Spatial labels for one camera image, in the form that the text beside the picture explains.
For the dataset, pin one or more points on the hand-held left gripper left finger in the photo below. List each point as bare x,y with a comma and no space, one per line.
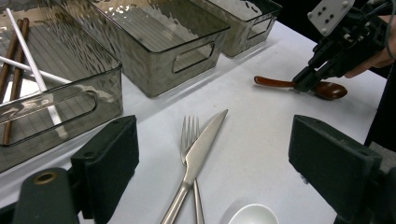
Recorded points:
109,161

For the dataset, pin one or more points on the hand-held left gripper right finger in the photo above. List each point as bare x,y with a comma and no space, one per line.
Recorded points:
333,161

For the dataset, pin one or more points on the brown spoon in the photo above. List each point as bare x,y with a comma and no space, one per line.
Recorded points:
330,90

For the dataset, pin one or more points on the smoky clear plastic bin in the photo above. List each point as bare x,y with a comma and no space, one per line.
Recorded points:
246,28
162,40
77,62

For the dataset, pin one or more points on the steel fork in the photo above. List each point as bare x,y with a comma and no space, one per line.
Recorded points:
189,137

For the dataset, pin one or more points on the steel knife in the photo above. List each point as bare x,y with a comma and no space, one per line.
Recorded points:
202,149

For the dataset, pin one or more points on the white ceramic spoon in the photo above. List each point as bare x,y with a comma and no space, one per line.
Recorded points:
253,216

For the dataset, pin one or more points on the white chopstick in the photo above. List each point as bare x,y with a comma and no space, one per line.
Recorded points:
31,59
46,74

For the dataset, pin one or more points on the brown chopstick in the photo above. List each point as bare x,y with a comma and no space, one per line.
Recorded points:
17,81
11,56

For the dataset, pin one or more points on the white table sheet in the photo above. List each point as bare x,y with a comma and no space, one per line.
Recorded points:
264,140

